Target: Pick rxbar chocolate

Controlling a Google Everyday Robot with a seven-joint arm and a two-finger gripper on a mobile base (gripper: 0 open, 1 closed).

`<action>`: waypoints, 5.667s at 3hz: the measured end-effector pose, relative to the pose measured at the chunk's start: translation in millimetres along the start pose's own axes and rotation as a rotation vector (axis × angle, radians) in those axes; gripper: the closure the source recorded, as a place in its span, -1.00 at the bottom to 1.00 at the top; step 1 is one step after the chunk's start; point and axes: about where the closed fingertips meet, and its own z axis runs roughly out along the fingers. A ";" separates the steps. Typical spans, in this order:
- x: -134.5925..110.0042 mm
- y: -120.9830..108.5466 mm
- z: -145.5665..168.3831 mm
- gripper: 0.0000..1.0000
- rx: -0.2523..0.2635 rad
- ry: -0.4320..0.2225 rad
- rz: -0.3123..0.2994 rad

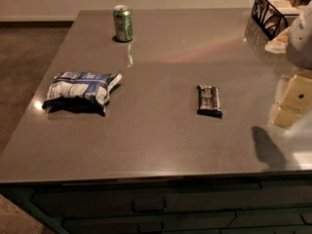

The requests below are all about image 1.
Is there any green soda can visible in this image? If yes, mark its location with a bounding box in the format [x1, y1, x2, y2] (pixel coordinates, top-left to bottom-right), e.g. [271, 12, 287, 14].
[113, 5, 133, 42]

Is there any dark chocolate rxbar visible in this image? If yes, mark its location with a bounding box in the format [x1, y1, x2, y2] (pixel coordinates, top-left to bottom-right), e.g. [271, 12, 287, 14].
[197, 85, 222, 118]

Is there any cabinet drawer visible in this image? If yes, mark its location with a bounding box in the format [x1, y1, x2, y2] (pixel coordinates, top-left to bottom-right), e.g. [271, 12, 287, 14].
[32, 184, 312, 218]
[62, 212, 236, 234]

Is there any drawer handle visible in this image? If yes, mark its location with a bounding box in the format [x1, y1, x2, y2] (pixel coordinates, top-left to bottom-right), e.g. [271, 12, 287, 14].
[132, 197, 167, 214]
[136, 222, 164, 234]

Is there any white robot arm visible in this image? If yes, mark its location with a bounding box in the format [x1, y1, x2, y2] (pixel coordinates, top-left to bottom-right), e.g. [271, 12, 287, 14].
[266, 0, 312, 128]

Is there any lower cabinet drawer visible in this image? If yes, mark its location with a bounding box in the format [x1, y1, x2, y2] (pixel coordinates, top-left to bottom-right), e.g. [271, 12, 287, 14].
[62, 212, 236, 234]

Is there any lower drawer handle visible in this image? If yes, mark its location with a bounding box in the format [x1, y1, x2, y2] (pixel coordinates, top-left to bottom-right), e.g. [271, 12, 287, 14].
[136, 222, 164, 234]

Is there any upper drawer handle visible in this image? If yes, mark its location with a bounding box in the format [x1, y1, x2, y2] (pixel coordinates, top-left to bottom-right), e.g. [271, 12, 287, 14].
[132, 197, 167, 214]

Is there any black wire basket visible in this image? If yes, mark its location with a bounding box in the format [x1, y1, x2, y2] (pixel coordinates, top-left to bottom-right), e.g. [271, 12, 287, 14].
[252, 0, 311, 40]

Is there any upper cabinet drawer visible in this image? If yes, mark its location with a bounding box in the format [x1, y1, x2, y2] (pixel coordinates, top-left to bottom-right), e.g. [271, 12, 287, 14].
[32, 184, 312, 218]

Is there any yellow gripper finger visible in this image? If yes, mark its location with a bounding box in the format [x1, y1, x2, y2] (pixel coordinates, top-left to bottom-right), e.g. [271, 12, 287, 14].
[272, 69, 312, 128]

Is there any blue white chip bag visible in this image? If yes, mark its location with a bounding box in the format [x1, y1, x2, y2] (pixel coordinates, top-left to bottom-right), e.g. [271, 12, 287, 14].
[42, 71, 122, 114]

